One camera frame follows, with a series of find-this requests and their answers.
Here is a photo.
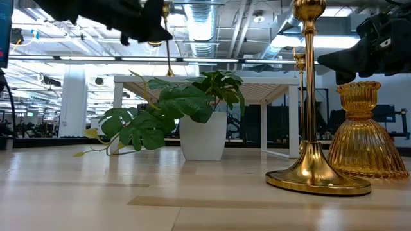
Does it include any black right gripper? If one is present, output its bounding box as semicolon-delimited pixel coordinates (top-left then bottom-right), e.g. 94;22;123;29
317;9;411;86

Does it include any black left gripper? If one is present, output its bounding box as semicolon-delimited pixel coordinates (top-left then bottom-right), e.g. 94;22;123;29
31;0;174;47

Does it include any short thin gold candlestick holder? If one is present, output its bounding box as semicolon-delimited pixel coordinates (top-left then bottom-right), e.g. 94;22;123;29
161;0;176;78

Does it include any amber ribbed glass candle holder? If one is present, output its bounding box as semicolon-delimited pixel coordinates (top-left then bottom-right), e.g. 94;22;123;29
326;80;410;180

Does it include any tall gold candlestick holder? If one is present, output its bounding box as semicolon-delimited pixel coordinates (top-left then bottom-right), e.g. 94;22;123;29
265;0;372;197

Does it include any black background desk monitor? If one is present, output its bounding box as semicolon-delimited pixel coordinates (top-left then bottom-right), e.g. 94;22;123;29
372;103;397;123

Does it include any green artificial leafy plant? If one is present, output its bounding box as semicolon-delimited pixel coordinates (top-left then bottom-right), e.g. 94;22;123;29
72;69;246;158

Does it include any white building column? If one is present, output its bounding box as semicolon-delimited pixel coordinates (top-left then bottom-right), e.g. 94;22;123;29
58;65;89;139

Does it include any white plant pot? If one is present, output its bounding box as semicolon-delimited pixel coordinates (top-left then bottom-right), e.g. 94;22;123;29
179;110;228;162

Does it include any computer monitor with blue screen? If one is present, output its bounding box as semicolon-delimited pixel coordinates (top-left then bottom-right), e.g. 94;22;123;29
0;0;15;69

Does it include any silver ceiling air duct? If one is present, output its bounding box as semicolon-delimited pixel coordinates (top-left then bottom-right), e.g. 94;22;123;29
183;2;223;58

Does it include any black hanging cable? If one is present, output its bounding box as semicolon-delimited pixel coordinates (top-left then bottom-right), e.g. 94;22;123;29
0;68;17;137

